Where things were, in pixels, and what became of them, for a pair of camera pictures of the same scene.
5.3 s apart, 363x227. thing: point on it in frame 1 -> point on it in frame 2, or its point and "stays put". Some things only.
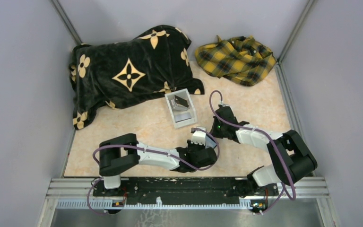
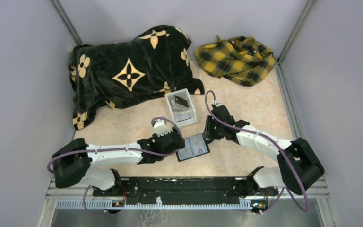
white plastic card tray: x=181 y=116 stays put
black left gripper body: x=194 y=146 -> x=155 y=136
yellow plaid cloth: x=242 y=60 stays put
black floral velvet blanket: x=106 y=74 stays put
